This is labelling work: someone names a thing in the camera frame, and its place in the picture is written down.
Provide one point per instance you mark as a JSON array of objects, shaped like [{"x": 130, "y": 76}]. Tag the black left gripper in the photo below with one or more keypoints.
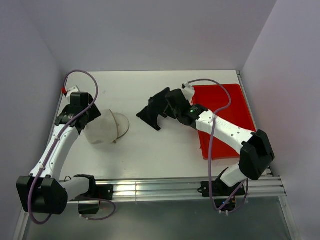
[{"x": 93, "y": 114}]

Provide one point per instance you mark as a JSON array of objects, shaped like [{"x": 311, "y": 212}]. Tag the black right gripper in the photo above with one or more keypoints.
[{"x": 168, "y": 112}]

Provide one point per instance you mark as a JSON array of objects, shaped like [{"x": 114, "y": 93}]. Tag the black bra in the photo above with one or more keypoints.
[{"x": 157, "y": 106}]

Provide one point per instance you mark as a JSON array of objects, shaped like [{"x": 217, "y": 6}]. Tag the white mesh laundry bag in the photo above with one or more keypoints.
[{"x": 107, "y": 129}]

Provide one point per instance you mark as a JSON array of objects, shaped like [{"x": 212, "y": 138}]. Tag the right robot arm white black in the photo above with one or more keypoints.
[{"x": 254, "y": 148}]

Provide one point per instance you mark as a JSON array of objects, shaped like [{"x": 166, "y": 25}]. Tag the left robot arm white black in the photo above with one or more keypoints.
[{"x": 40, "y": 191}]

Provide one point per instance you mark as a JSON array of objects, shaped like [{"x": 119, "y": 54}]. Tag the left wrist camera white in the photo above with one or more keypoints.
[{"x": 67, "y": 92}]

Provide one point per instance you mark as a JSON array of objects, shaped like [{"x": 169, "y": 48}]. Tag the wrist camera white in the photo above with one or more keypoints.
[
  {"x": 188, "y": 91},
  {"x": 67, "y": 92}
]

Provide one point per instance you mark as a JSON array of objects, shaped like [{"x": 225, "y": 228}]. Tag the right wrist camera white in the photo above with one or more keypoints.
[{"x": 188, "y": 91}]

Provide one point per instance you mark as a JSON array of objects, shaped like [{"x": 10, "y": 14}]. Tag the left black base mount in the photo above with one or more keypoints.
[{"x": 100, "y": 192}]

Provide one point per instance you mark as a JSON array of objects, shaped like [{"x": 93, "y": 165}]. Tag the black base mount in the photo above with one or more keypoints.
[
  {"x": 225, "y": 199},
  {"x": 100, "y": 192}
]

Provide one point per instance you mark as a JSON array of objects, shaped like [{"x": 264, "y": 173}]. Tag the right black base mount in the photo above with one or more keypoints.
[{"x": 225, "y": 199}]

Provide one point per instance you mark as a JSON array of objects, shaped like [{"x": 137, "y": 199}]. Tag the aluminium frame rail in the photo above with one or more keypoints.
[{"x": 184, "y": 189}]

